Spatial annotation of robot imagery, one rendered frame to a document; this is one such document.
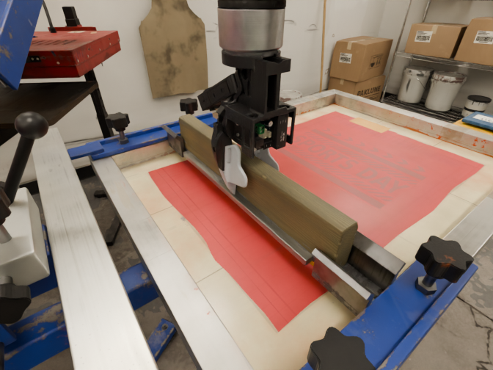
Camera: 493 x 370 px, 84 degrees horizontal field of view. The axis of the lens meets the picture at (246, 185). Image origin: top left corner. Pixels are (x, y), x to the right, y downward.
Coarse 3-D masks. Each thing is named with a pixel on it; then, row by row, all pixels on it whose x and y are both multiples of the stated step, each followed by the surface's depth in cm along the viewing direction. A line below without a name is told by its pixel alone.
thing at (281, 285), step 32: (416, 160) 62; (448, 160) 62; (320, 192) 52; (416, 192) 52; (448, 192) 52; (224, 224) 45; (256, 224) 45; (384, 224) 45; (224, 256) 39; (256, 256) 39; (288, 256) 39; (256, 288) 35; (288, 288) 35; (320, 288) 35; (288, 320) 32
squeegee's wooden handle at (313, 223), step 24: (192, 120) 53; (192, 144) 54; (216, 168) 49; (264, 168) 39; (240, 192) 45; (264, 192) 39; (288, 192) 34; (288, 216) 36; (312, 216) 32; (336, 216) 31; (312, 240) 33; (336, 240) 30
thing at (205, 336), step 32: (320, 96) 88; (352, 96) 88; (416, 128) 74; (448, 128) 68; (96, 160) 55; (128, 160) 59; (128, 192) 46; (128, 224) 40; (480, 224) 40; (160, 256) 35; (160, 288) 31; (192, 288) 31; (192, 320) 28; (192, 352) 26; (224, 352) 26
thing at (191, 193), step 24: (312, 120) 80; (336, 120) 80; (168, 168) 59; (192, 168) 59; (288, 168) 59; (168, 192) 52; (192, 192) 52; (216, 192) 52; (192, 216) 46; (216, 216) 46
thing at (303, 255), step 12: (192, 156) 55; (204, 168) 51; (216, 180) 48; (228, 192) 45; (240, 204) 43; (252, 216) 41; (264, 216) 40; (264, 228) 39; (276, 228) 38; (288, 240) 36; (300, 252) 35
